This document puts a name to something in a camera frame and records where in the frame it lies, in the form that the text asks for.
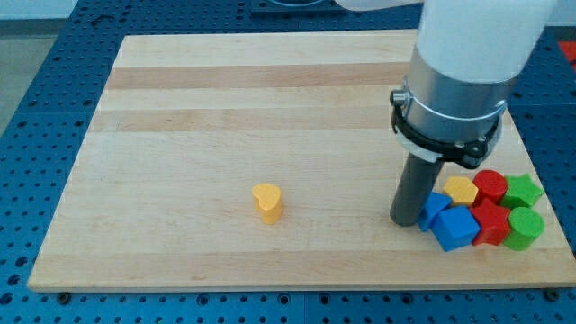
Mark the yellow hexagon block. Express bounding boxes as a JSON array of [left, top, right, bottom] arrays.
[[443, 176, 479, 207]]

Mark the yellow heart block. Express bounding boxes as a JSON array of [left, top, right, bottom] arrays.
[[252, 183, 284, 225]]

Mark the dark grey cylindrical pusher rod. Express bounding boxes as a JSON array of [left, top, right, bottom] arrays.
[[390, 154, 444, 227]]

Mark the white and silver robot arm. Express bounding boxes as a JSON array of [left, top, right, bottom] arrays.
[[391, 0, 556, 169]]

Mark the blue triangular block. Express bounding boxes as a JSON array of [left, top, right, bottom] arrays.
[[418, 192, 452, 232]]

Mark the green star block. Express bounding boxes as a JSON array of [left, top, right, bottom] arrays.
[[499, 174, 545, 209]]

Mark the blue cube block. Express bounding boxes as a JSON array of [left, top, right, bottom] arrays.
[[431, 206, 481, 252]]

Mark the green cylinder block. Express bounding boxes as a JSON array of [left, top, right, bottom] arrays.
[[502, 207, 545, 251]]

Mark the red cylinder block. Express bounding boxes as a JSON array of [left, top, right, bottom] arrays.
[[472, 169, 509, 205]]

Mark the wooden board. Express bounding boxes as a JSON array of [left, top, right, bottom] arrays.
[[28, 30, 575, 293]]

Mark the red star block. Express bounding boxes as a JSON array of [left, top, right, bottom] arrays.
[[470, 198, 510, 246]]

